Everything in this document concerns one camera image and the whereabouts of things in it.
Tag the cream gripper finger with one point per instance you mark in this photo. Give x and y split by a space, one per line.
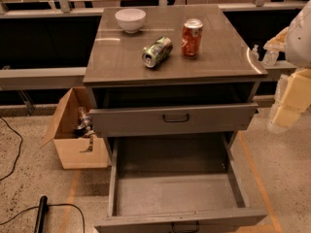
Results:
292 99
278 42

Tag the red coke can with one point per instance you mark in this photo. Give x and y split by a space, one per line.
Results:
191 37

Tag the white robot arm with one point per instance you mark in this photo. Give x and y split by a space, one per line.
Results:
298 42

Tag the closed upper grey drawer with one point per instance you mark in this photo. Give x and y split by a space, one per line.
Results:
172 120

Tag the grey drawer cabinet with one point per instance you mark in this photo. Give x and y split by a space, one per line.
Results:
224 72

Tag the green soda can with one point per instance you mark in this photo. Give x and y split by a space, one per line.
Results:
157 52

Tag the open middle grey drawer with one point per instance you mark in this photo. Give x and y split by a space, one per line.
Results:
175 184

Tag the clear sanitizer bottle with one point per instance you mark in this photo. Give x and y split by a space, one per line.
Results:
270 57

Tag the small clear pump bottle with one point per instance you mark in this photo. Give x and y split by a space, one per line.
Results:
255 51

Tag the white ceramic bowl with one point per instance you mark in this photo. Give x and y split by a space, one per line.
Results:
130 20

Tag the cans inside cardboard box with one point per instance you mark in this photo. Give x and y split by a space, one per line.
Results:
85 128

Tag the cardboard box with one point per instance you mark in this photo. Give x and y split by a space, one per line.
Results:
75 152

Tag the black power strip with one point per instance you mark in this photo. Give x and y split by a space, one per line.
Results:
42 210

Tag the grey metal rail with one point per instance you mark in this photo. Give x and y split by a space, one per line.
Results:
45 78

